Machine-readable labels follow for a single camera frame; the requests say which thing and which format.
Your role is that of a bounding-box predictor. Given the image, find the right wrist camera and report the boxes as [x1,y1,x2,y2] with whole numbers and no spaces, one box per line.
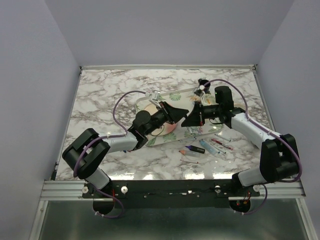
[193,87,205,98]

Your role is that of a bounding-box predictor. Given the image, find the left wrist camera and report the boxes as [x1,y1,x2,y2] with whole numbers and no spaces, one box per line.
[148,90,160,108]

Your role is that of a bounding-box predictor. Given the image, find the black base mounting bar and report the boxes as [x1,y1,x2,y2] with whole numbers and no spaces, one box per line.
[82,174,261,210]

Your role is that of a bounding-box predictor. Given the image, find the cream and pink plate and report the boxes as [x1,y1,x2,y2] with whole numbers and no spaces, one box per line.
[144,103,177,137]

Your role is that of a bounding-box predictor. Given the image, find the light blue highlighter pen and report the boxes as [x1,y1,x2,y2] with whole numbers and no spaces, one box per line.
[199,139,220,155]

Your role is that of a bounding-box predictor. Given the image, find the purple capped marker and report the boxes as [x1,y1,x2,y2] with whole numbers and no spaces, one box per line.
[186,145,206,154]

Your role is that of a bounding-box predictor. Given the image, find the white marker red cap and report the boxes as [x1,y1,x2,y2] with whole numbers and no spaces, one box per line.
[180,159,199,165]

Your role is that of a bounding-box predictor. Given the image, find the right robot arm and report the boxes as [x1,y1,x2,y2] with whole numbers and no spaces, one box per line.
[181,86,301,196]

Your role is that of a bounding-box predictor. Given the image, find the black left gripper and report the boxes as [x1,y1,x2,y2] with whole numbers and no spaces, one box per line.
[144,101,189,136]

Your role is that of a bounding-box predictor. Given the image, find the dark blue mug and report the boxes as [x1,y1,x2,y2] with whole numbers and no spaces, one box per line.
[198,78,211,94]

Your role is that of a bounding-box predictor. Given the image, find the aluminium frame rail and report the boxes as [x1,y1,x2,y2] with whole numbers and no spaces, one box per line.
[40,179,306,201]

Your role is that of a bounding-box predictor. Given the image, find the floral serving tray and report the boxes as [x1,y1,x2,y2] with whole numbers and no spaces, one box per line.
[146,88,223,147]

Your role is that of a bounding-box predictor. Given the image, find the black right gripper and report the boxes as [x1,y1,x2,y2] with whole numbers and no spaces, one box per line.
[181,100,222,127]

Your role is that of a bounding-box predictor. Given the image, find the white marker black eraser cap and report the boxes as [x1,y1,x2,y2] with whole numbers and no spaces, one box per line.
[213,144,227,154]

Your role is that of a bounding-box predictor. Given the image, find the white marker black tip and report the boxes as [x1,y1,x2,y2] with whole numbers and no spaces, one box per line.
[214,134,231,142]

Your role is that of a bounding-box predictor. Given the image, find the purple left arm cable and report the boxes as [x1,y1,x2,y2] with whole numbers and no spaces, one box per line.
[73,90,153,178]

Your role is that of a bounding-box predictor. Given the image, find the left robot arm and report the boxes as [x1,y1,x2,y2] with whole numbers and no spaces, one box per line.
[62,101,189,198]

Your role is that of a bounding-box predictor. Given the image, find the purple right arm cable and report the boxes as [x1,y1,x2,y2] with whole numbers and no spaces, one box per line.
[199,78,301,182]

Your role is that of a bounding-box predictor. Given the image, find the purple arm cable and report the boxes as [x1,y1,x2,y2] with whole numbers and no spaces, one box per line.
[73,90,153,178]
[199,78,301,182]

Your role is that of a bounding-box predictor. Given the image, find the floral orange rimmed bowl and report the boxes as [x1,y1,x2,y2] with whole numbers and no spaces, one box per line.
[200,94,217,106]

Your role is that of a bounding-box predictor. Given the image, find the pink red pen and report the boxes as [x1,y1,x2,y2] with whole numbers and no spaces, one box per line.
[211,138,233,150]

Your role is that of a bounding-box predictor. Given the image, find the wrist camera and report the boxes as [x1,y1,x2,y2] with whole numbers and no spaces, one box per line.
[148,90,160,108]
[193,87,205,98]

